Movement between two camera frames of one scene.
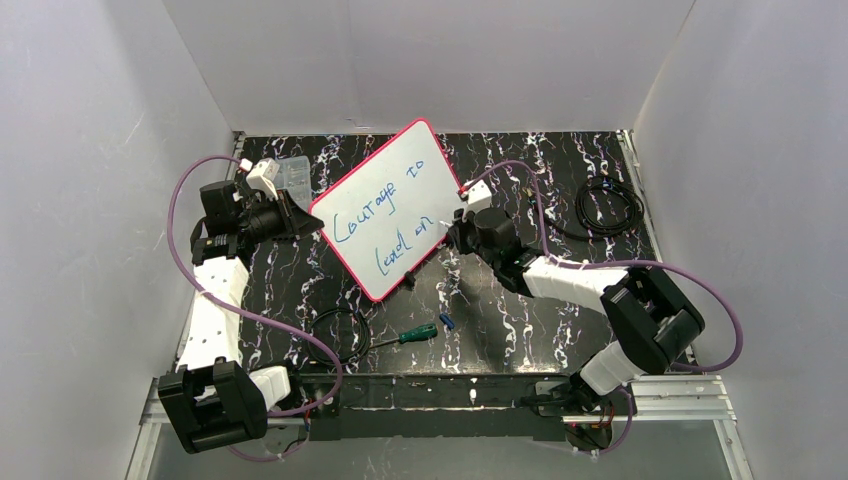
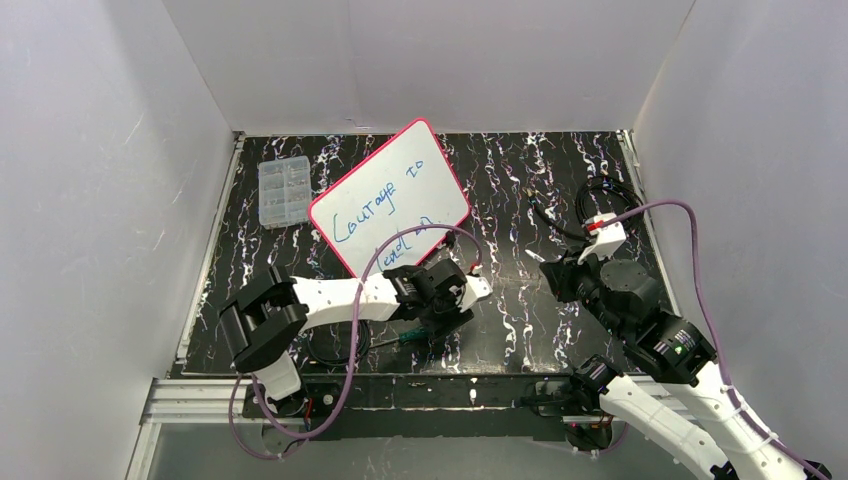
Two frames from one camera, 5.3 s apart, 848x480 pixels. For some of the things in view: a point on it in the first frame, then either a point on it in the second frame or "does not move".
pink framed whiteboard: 386,214 does not move
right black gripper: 457,229 -> 556,278
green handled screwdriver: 423,331 does not move
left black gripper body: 289,214 -> 444,307
